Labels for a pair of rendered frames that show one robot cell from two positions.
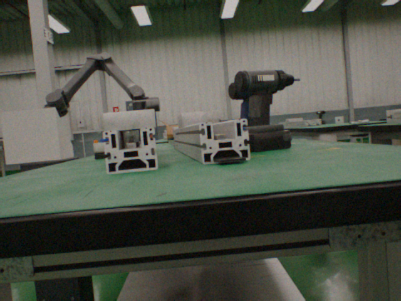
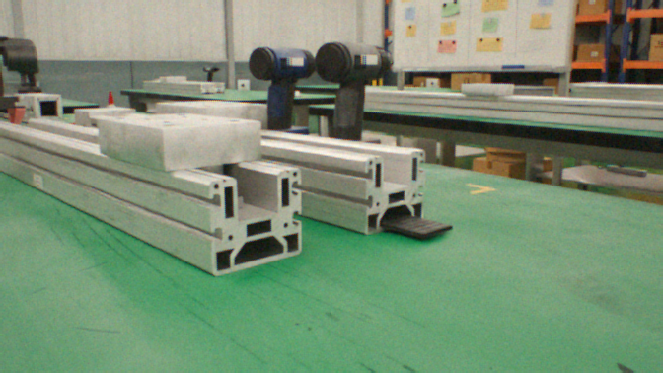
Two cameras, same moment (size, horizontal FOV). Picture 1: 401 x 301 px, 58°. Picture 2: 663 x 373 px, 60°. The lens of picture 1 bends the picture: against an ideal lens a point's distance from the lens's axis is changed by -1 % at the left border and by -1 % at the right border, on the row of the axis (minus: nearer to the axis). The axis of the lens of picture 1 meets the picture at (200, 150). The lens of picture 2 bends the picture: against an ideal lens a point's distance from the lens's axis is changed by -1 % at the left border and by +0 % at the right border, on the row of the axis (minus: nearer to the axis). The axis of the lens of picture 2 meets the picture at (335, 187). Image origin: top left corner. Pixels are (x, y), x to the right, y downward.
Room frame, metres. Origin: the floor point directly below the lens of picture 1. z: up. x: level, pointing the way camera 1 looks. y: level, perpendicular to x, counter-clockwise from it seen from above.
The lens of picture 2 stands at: (0.25, 0.37, 0.96)
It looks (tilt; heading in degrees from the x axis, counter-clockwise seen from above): 12 degrees down; 325
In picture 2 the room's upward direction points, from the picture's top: straight up
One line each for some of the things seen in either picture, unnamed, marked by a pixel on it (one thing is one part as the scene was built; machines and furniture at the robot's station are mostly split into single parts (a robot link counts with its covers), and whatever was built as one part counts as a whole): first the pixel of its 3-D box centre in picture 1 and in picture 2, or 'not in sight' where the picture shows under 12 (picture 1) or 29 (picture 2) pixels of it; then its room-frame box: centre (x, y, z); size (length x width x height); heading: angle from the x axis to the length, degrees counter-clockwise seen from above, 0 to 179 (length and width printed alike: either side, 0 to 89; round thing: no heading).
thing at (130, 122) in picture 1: (131, 127); (178, 150); (0.86, 0.16, 0.87); 0.16 x 0.11 x 0.07; 8
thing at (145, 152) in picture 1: (137, 145); (95, 167); (1.11, 0.19, 0.82); 0.80 x 0.10 x 0.09; 8
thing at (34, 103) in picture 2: not in sight; (40, 108); (2.52, 0.06, 0.83); 0.11 x 0.10 x 0.10; 101
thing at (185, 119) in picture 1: (197, 123); (210, 124); (1.13, 0.00, 0.87); 0.16 x 0.11 x 0.07; 8
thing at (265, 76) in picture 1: (272, 109); (362, 111); (1.00, -0.21, 0.89); 0.20 x 0.08 x 0.22; 111
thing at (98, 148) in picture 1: (108, 149); not in sight; (1.37, 0.35, 0.81); 0.10 x 0.08 x 0.06; 98
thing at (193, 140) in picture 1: (198, 139); (212, 154); (1.13, 0.00, 0.82); 0.80 x 0.10 x 0.09; 8
